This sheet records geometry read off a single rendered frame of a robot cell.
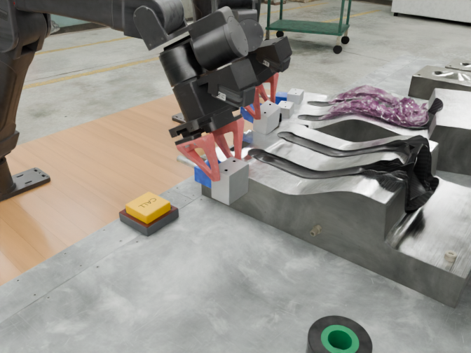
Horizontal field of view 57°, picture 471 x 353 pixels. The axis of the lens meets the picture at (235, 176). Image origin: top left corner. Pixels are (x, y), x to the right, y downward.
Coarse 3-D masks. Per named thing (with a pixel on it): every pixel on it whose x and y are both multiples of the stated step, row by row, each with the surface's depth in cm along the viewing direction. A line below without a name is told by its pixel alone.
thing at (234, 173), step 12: (180, 156) 73; (228, 168) 66; (240, 168) 66; (204, 180) 68; (228, 180) 64; (240, 180) 67; (216, 192) 67; (228, 192) 65; (240, 192) 68; (228, 204) 67
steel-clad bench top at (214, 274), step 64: (192, 192) 91; (64, 256) 73; (128, 256) 73; (192, 256) 73; (256, 256) 73; (320, 256) 73; (0, 320) 61; (64, 320) 61; (128, 320) 61; (192, 320) 61; (256, 320) 61; (384, 320) 61; (448, 320) 61
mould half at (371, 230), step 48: (288, 144) 91; (336, 144) 91; (432, 144) 80; (288, 192) 75; (336, 192) 68; (384, 192) 66; (336, 240) 72; (384, 240) 66; (432, 240) 67; (432, 288) 64
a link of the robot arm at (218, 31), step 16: (144, 16) 58; (208, 16) 58; (224, 16) 57; (144, 32) 59; (160, 32) 59; (176, 32) 60; (192, 32) 60; (208, 32) 59; (224, 32) 58; (240, 32) 61; (208, 48) 59; (224, 48) 58; (240, 48) 59; (208, 64) 61; (224, 64) 61
